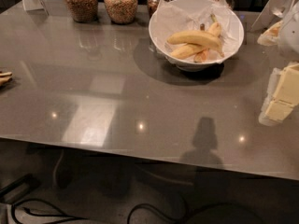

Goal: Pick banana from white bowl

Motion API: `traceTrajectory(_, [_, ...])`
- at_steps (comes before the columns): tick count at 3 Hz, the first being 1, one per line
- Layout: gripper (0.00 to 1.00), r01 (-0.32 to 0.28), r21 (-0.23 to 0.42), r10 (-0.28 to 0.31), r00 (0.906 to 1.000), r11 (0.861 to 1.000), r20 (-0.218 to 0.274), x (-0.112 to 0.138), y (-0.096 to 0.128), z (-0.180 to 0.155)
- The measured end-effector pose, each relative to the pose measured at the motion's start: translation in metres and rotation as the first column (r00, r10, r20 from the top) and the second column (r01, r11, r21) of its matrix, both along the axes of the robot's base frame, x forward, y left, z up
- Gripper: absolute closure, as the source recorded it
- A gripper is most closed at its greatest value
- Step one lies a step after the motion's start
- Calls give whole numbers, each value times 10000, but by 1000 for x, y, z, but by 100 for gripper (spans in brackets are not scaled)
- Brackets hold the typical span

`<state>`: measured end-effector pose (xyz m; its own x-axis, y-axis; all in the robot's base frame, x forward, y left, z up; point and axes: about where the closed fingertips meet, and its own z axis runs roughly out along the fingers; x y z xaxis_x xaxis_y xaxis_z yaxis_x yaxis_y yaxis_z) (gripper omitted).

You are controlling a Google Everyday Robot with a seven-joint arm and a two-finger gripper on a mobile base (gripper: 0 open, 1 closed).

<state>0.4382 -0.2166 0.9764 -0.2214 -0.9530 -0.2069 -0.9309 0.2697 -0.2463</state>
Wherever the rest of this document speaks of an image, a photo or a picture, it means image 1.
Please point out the lower yellow banana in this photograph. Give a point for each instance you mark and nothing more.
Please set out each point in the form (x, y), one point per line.
(186, 51)

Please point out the white ceramic bowl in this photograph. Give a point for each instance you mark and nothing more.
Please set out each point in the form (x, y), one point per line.
(193, 64)

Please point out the yellow banana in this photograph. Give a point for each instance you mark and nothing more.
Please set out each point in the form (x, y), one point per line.
(215, 27)
(197, 37)
(186, 51)

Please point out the left grain-filled glass jar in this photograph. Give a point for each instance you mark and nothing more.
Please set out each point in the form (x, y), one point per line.
(82, 10)

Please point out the back yellow banana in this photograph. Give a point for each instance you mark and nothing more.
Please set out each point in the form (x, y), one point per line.
(215, 27)

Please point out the top yellow banana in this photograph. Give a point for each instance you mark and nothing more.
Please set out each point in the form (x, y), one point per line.
(197, 37)

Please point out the black object on floor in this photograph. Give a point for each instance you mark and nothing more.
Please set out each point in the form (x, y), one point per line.
(18, 189)

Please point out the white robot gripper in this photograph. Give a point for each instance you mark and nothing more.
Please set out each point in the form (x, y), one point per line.
(290, 32)

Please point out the white paper bowl liner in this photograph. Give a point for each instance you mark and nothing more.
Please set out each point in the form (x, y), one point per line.
(174, 16)

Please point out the grain-filled glass jar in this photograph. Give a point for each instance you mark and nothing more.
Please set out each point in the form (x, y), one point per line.
(82, 10)
(121, 11)

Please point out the wooden object at left edge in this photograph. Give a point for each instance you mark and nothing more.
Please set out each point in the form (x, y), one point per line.
(5, 78)

